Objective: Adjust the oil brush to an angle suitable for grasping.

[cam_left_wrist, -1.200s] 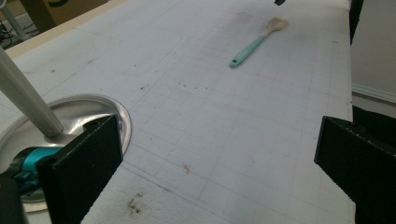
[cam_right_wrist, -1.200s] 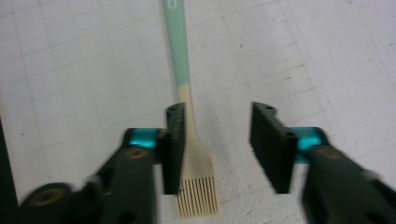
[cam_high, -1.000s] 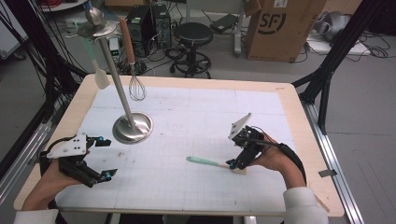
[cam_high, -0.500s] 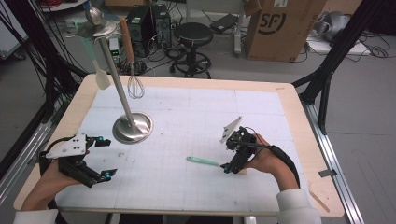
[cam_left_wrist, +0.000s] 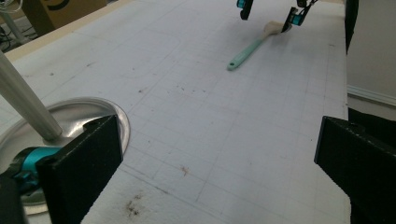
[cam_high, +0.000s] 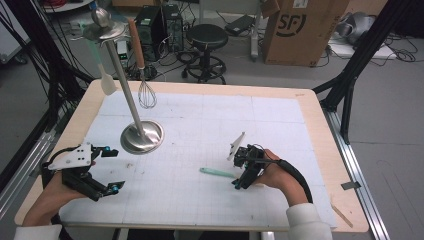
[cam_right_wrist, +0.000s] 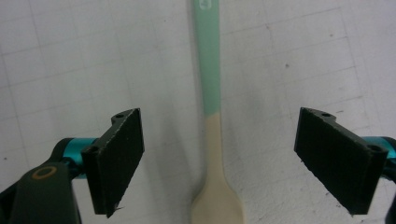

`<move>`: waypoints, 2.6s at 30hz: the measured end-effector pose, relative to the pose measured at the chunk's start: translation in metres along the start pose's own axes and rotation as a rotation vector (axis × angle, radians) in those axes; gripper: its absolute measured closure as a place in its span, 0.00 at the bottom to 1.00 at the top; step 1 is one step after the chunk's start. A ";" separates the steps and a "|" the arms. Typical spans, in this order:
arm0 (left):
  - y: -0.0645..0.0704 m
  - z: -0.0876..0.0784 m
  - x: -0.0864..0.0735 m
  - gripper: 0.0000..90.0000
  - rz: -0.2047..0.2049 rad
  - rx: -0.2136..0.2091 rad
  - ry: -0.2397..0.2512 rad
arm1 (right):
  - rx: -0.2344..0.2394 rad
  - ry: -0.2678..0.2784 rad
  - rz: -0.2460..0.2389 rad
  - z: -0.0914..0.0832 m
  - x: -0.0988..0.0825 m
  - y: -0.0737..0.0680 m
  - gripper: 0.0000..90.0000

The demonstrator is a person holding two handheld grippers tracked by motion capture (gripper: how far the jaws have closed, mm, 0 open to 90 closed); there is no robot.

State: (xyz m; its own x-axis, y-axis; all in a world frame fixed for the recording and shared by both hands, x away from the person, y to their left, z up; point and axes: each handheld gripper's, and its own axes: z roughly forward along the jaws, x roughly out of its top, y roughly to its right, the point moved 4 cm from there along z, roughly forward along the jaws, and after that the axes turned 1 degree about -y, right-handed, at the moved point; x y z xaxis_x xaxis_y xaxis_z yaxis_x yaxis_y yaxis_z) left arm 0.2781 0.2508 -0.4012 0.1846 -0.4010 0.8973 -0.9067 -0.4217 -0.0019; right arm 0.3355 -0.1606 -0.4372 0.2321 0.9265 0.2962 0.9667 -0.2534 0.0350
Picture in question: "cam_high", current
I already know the bundle of black floor cables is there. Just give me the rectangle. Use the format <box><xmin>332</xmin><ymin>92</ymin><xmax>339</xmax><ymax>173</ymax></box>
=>
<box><xmin>126</xmin><ymin>49</ymin><xmax>189</xmax><ymax>82</ymax></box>

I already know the black round stool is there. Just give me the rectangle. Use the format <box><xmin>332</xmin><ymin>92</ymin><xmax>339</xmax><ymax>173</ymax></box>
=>
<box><xmin>181</xmin><ymin>23</ymin><xmax>229</xmax><ymax>85</ymax></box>

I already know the white round table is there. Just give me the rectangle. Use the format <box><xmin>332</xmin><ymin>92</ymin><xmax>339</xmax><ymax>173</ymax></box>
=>
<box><xmin>43</xmin><ymin>0</ymin><xmax>96</xmax><ymax>14</ymax></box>

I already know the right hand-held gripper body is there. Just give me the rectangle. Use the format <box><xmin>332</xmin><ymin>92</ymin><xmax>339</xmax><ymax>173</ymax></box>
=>
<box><xmin>227</xmin><ymin>131</ymin><xmax>267</xmax><ymax>178</ymax></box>

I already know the person's left hand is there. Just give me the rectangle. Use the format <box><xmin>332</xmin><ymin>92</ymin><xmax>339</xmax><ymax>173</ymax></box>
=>
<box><xmin>44</xmin><ymin>173</ymin><xmax>89</xmax><ymax>211</ymax></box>

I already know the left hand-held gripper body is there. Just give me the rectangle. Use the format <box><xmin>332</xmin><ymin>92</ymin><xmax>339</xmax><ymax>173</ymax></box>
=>
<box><xmin>48</xmin><ymin>142</ymin><xmax>111</xmax><ymax>202</ymax></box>

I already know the person's right hand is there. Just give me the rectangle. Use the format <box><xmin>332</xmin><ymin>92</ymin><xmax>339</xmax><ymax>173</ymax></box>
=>
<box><xmin>253</xmin><ymin>149</ymin><xmax>303</xmax><ymax>203</ymax></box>

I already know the black metal frame with cables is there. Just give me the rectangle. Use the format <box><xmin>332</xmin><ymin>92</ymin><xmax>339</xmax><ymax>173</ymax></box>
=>
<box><xmin>0</xmin><ymin>0</ymin><xmax>95</xmax><ymax>134</ymax></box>

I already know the white cabinet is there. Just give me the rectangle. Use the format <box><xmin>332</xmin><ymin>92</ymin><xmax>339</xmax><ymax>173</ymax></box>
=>
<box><xmin>0</xmin><ymin>6</ymin><xmax>32</xmax><ymax>64</ymax></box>

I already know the aluminium rail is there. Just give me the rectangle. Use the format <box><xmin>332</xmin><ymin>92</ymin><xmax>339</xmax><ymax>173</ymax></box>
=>
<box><xmin>0</xmin><ymin>113</ymin><xmax>66</xmax><ymax>219</ymax></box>
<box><xmin>323</xmin><ymin>109</ymin><xmax>391</xmax><ymax>240</ymax></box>

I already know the grey bag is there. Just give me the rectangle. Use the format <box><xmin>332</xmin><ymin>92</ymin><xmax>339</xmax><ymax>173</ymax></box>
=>
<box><xmin>336</xmin><ymin>11</ymin><xmax>377</xmax><ymax>46</ymax></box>

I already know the slotted spatula with teal handle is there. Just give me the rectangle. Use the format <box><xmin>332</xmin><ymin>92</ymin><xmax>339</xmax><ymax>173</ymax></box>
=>
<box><xmin>199</xmin><ymin>167</ymin><xmax>236</xmax><ymax>179</ymax></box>

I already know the black computer tower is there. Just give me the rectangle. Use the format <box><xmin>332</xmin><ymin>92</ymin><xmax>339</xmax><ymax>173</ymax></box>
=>
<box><xmin>161</xmin><ymin>3</ymin><xmax>185</xmax><ymax>53</ymax></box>
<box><xmin>132</xmin><ymin>6</ymin><xmax>166</xmax><ymax>63</ymax></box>

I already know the white device with green display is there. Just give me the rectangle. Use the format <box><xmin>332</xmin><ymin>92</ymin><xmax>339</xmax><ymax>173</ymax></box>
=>
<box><xmin>116</xmin><ymin>40</ymin><xmax>130</xmax><ymax>69</ymax></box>

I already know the white floor board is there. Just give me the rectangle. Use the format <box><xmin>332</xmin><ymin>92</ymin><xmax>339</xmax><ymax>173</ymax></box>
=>
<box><xmin>328</xmin><ymin>35</ymin><xmax>398</xmax><ymax>61</ymax></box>

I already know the metal utensil stand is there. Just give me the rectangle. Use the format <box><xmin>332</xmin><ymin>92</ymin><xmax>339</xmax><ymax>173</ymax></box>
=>
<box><xmin>69</xmin><ymin>1</ymin><xmax>165</xmax><ymax>156</ymax></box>

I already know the black flat device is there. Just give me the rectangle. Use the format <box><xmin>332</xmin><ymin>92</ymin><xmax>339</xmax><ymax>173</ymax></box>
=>
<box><xmin>224</xmin><ymin>13</ymin><xmax>256</xmax><ymax>37</ymax></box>

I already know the black tape piece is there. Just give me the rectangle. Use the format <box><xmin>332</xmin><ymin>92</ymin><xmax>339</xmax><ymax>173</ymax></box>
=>
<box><xmin>340</xmin><ymin>181</ymin><xmax>362</xmax><ymax>191</ymax></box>

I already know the wire whisk with wooden handle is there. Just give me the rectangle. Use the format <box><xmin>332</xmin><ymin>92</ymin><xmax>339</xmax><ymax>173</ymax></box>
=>
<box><xmin>128</xmin><ymin>18</ymin><xmax>158</xmax><ymax>110</ymax></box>

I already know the beige tape strip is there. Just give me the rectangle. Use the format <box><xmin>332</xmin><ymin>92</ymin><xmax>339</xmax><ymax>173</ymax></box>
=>
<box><xmin>329</xmin><ymin>202</ymin><xmax>354</xmax><ymax>230</ymax></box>

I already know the cardboard box with black logo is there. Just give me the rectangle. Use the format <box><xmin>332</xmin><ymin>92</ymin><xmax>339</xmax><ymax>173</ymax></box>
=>
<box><xmin>259</xmin><ymin>0</ymin><xmax>351</xmax><ymax>68</ymax></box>

